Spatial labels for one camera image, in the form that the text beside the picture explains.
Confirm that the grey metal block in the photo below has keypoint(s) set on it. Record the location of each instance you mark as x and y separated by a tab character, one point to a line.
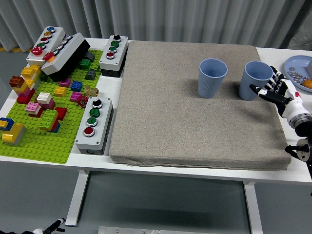
309	68

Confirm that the blue ribbed plastic cup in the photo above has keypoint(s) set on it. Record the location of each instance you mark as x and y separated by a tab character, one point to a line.
209	85
248	80

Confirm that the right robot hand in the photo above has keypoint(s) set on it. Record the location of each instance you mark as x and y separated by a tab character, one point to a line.
291	102

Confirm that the magenta lego brick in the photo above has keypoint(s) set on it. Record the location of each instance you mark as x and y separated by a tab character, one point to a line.
75	97
65	83

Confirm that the grey-brown fabric mat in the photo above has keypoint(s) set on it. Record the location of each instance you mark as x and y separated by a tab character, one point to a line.
170	117

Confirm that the yellow lego brick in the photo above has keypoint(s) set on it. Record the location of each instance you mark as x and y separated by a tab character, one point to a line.
60	91

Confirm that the orange fruit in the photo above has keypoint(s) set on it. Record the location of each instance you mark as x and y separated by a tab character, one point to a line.
307	83

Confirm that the five-button white control box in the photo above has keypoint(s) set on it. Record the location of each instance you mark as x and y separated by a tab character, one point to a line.
54	36

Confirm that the blue yellow grey brick stack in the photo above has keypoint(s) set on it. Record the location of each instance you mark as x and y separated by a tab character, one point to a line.
13	132

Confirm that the pink white red brick stack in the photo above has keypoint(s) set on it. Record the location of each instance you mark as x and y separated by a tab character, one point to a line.
33	108

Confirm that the white table leg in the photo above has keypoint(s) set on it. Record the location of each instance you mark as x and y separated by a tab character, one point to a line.
253	209
76	197

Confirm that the four-button grey control box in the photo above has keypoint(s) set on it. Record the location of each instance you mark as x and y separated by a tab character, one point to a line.
103	117
120	50

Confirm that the green lego brick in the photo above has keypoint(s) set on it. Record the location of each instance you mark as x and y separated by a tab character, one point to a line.
84	64

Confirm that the green orange blue brick stack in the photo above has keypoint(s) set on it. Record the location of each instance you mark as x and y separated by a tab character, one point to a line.
48	118

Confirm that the person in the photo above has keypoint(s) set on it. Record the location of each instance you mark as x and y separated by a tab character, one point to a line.
304	43

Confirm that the long grey black control box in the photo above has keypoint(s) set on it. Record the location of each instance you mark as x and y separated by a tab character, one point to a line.
65	54

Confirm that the brown yellow red brick tower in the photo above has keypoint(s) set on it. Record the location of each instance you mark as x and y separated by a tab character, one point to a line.
25	90

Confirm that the red lego brick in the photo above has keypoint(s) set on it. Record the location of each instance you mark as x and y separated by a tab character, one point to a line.
62	112

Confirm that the grey curtain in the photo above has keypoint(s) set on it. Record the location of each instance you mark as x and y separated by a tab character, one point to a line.
170	19

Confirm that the blue plate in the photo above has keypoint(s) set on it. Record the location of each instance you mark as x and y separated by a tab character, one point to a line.
295	62

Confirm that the black curved lego brick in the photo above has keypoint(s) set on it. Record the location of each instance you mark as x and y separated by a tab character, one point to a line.
90	56

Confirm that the blue lego brick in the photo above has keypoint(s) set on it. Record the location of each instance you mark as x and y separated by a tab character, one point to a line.
76	86

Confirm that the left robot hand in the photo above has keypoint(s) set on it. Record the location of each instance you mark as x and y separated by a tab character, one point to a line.
57	224

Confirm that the green lego baseplate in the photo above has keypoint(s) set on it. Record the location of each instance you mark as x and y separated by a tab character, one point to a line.
44	148

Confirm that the dark grey slope brick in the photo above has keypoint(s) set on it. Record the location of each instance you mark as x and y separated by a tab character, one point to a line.
90	75

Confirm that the white-topped pink brick stack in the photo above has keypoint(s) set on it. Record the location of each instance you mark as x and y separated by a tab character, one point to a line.
45	98

